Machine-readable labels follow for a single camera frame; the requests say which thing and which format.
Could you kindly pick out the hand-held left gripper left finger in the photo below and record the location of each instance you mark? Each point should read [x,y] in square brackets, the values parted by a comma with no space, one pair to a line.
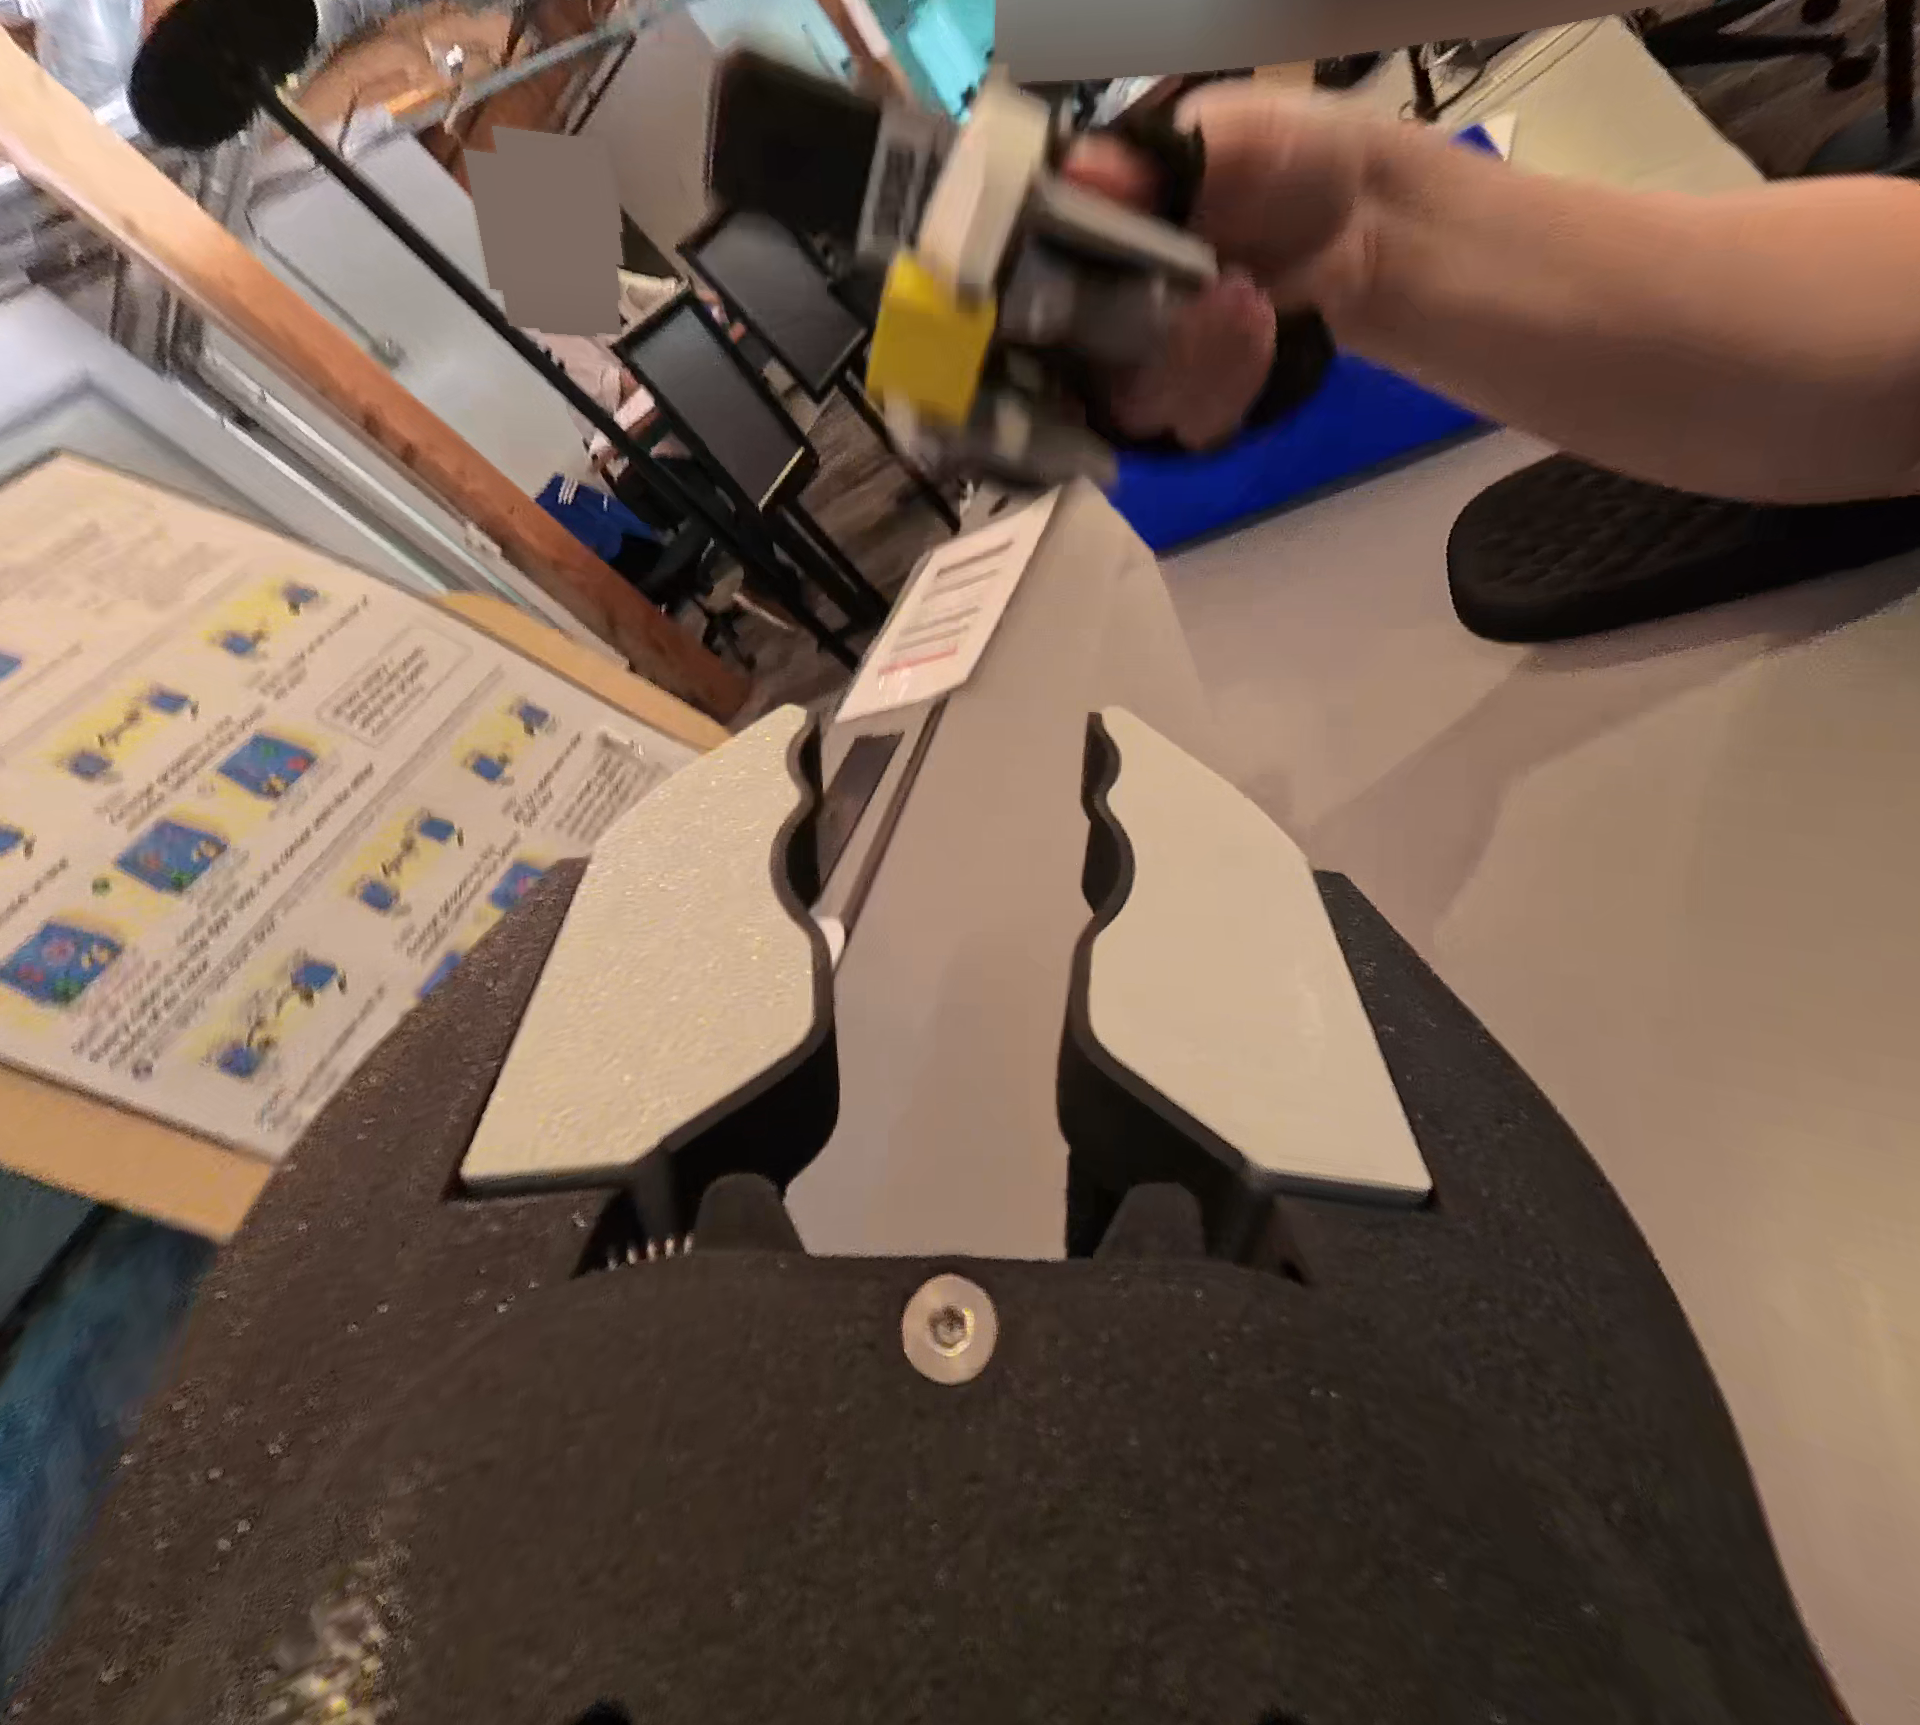
[645,990]

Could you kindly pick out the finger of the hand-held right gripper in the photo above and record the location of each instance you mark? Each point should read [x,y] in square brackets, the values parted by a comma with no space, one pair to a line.
[983,195]
[1034,435]

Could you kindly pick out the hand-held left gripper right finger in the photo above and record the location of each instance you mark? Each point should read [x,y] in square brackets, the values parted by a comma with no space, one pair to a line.
[1244,990]

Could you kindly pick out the yellow wooden cube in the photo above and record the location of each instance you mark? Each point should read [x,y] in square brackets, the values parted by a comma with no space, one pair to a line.
[923,344]

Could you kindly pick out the blue plastic bin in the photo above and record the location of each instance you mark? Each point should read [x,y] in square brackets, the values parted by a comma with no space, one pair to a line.
[1305,451]

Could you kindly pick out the person's right forearm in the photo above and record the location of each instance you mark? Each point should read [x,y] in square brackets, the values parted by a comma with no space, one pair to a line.
[1651,330]

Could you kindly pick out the black display on stand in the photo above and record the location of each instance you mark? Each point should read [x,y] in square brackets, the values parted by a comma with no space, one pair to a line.
[781,293]
[721,398]

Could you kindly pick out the paper in plastic sleeve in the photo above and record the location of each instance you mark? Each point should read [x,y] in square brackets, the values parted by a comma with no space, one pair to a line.
[961,601]

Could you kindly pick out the black desk inlay plate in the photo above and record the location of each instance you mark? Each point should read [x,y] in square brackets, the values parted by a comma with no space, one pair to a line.
[855,810]

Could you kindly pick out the blue jacket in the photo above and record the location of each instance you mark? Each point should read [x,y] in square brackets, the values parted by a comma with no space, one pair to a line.
[592,525]

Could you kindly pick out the printed instruction sheet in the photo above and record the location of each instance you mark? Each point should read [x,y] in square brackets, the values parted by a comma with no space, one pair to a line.
[224,781]

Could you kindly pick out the wooden column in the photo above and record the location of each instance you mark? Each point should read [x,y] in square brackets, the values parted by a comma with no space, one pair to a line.
[374,405]

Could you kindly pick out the wooden display board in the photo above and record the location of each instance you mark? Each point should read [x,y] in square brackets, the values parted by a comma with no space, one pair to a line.
[104,1163]

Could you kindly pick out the black pole with round disc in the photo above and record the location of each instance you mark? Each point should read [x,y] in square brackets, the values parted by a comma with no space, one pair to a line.
[224,52]

